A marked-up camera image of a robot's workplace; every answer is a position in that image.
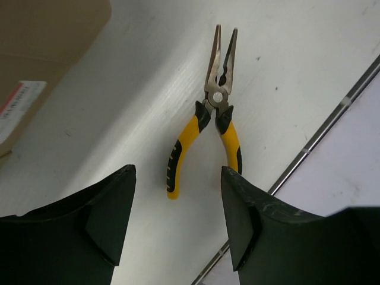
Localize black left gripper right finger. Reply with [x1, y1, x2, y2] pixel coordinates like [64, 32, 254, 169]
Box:
[221, 167, 379, 284]

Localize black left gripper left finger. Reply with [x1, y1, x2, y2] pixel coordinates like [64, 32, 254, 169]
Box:
[1, 164, 136, 284]

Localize yellow pliers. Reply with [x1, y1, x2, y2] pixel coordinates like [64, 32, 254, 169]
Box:
[166, 24, 243, 200]

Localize tan plastic toolbox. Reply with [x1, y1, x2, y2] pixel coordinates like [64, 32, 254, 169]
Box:
[1, 1, 112, 155]

